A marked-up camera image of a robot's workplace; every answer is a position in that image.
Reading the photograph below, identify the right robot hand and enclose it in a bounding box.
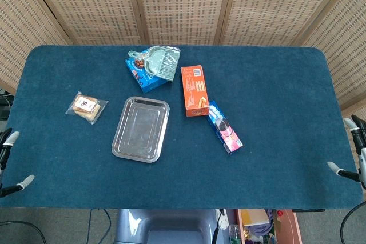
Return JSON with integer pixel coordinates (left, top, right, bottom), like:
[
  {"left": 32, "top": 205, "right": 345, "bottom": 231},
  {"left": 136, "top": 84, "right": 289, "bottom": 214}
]
[{"left": 327, "top": 114, "right": 366, "bottom": 190}]

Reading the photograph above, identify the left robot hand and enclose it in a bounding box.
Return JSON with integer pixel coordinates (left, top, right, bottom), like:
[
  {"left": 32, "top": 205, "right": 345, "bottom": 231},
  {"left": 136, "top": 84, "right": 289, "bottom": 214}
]
[{"left": 0, "top": 127, "right": 35, "bottom": 198}]

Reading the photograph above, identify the sandwich cookie packet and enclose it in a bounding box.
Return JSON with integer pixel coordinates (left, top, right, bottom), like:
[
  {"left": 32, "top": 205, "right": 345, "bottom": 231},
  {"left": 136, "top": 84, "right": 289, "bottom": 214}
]
[{"left": 65, "top": 91, "right": 109, "bottom": 125}]

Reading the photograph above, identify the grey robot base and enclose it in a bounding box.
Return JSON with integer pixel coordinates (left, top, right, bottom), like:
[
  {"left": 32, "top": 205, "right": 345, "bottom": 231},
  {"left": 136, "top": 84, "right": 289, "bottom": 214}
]
[{"left": 114, "top": 208, "right": 229, "bottom": 244}]

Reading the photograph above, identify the stainless steel tray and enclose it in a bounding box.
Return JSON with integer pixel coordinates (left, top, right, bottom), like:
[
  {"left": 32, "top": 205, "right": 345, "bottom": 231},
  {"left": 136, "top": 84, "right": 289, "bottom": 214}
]
[{"left": 111, "top": 96, "right": 170, "bottom": 164}]

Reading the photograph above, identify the pink storage box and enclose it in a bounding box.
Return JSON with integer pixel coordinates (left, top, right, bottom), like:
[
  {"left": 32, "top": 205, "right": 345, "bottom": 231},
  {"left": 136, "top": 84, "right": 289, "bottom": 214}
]
[{"left": 234, "top": 208, "right": 303, "bottom": 244}]

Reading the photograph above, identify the blue pink cookie pack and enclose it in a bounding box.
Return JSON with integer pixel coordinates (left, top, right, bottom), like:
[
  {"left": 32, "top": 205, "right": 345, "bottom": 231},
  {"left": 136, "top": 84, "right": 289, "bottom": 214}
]
[{"left": 206, "top": 100, "right": 244, "bottom": 155}]

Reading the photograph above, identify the blue snack box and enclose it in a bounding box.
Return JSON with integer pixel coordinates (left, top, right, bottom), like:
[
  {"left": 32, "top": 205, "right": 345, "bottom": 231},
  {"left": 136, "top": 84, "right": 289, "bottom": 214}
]
[{"left": 125, "top": 50, "right": 169, "bottom": 94}]

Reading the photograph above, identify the clear plastic bottle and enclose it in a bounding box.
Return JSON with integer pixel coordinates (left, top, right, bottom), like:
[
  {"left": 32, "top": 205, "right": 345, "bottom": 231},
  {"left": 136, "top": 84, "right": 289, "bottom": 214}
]
[{"left": 228, "top": 223, "right": 241, "bottom": 244}]

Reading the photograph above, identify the orange biscuit box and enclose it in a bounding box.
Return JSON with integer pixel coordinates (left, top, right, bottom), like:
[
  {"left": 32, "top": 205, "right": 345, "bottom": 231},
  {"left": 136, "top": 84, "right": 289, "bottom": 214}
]
[{"left": 180, "top": 65, "right": 210, "bottom": 118}]

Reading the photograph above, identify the green mini dustpan set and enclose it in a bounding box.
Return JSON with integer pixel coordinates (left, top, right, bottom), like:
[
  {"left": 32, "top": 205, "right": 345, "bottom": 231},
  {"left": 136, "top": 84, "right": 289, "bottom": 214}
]
[{"left": 128, "top": 45, "right": 181, "bottom": 82}]

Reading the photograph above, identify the blue table cloth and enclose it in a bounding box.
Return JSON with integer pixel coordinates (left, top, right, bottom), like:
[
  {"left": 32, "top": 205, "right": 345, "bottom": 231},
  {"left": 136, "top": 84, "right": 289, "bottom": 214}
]
[{"left": 0, "top": 45, "right": 364, "bottom": 210}]

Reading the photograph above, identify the woven folding screen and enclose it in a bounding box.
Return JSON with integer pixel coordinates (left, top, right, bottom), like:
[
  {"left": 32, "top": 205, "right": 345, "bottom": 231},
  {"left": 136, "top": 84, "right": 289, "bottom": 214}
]
[{"left": 0, "top": 0, "right": 366, "bottom": 119}]

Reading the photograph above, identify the black cable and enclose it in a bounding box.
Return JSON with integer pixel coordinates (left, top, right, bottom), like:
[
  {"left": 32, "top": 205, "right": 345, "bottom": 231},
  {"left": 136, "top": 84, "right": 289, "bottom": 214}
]
[
  {"left": 340, "top": 203, "right": 366, "bottom": 244},
  {"left": 0, "top": 220, "right": 47, "bottom": 244}
]

